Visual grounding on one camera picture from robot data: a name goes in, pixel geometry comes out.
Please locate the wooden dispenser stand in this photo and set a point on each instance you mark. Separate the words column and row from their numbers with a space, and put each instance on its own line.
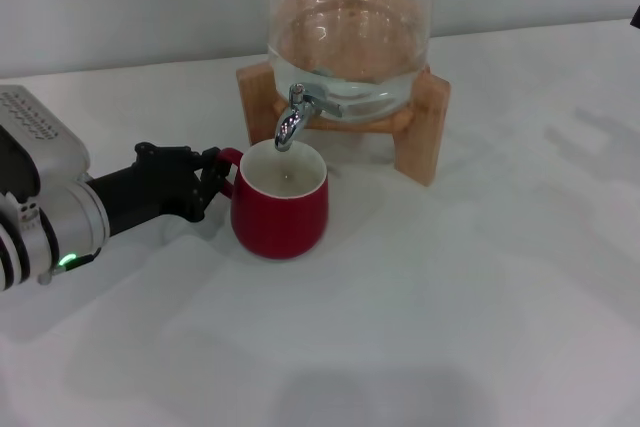
column 420, row 147

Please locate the chrome faucet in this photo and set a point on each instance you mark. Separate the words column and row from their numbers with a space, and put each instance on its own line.
column 290, row 122

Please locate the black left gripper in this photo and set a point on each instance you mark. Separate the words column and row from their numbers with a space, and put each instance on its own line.
column 145, row 187

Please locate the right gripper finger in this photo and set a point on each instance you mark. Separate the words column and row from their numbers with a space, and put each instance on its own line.
column 636, row 14

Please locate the glass water dispenser jar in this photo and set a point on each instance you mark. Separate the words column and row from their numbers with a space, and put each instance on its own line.
column 350, row 22

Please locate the red ceramic cup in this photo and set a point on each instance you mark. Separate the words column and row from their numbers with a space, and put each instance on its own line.
column 280, row 222

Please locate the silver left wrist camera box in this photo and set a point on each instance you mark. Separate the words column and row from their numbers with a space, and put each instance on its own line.
column 40, row 137

